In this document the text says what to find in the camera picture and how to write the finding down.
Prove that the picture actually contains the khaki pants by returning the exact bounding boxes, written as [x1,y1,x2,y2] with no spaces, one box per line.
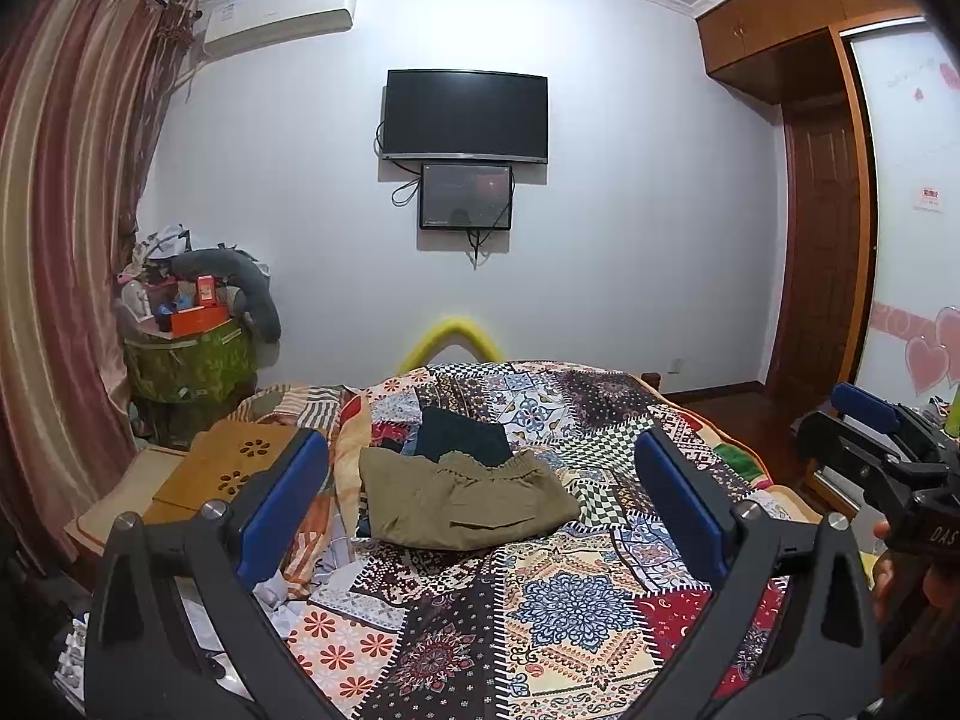
[359,449,581,553]

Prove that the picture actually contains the wooden overhead cabinet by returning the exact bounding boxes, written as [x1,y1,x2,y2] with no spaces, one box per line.
[697,0,919,106]

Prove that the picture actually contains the patchwork patterned bedspread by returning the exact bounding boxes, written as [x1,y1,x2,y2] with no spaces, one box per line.
[231,358,827,720]

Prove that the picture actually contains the person's right hand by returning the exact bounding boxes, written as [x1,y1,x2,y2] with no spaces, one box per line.
[872,550,958,622]

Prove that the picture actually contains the small black wall monitor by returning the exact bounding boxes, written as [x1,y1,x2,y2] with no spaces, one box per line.
[418,161,514,232]

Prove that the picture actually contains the grey plush pillow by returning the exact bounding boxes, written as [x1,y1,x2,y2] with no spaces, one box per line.
[171,247,281,344]

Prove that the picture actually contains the white wall air conditioner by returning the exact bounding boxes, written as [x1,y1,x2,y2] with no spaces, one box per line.
[203,0,356,59]

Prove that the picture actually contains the striped red beige curtain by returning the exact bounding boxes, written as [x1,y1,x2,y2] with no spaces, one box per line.
[2,0,197,566]

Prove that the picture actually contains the white cloth with tag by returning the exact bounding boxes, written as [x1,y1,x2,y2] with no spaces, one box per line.
[252,561,366,639]

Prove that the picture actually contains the orange box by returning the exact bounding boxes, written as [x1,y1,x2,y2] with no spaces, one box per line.
[171,305,229,338]

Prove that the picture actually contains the dark navy folded garment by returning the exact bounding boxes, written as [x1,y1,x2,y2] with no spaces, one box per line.
[415,406,512,468]

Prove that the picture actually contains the brown wooden door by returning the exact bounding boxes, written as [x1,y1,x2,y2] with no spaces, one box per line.
[766,94,867,421]

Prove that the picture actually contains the black wall television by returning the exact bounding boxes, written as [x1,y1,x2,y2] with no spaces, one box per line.
[381,68,548,164]

